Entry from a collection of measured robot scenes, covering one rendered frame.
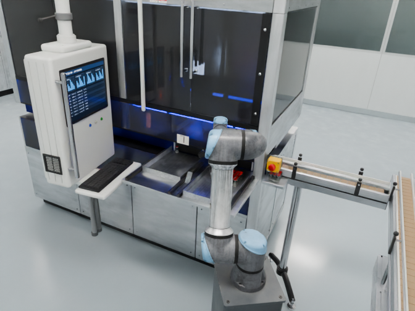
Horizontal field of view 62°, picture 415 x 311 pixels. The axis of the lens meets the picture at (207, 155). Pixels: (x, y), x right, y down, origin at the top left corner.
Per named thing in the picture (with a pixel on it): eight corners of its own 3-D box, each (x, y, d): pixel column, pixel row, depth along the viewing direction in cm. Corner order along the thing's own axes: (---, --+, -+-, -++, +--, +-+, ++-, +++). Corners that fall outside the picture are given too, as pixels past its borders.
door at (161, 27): (127, 97, 227) (121, 0, 201) (190, 111, 210) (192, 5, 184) (126, 98, 227) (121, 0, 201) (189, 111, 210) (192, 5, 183)
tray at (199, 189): (209, 169, 215) (210, 164, 213) (249, 180, 205) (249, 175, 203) (182, 195, 187) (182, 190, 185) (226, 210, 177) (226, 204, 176)
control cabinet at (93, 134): (92, 149, 249) (80, 35, 214) (117, 154, 244) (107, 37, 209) (42, 183, 206) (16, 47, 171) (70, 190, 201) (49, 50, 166)
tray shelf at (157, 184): (165, 150, 239) (165, 148, 238) (262, 176, 213) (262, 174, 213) (121, 182, 200) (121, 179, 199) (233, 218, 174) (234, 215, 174)
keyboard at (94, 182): (115, 159, 237) (115, 155, 235) (133, 163, 233) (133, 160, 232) (78, 187, 202) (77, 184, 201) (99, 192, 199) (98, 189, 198)
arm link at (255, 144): (275, 132, 129) (256, 124, 178) (246, 131, 129) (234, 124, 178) (273, 163, 131) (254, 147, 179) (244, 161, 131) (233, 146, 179)
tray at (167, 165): (171, 150, 236) (171, 145, 235) (205, 159, 227) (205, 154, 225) (142, 171, 209) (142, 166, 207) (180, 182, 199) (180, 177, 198)
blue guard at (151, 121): (21, 101, 274) (16, 78, 266) (254, 160, 203) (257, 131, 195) (20, 102, 274) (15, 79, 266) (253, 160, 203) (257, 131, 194)
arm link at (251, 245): (266, 273, 139) (271, 246, 133) (233, 271, 139) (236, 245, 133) (262, 252, 150) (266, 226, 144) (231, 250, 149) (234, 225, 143)
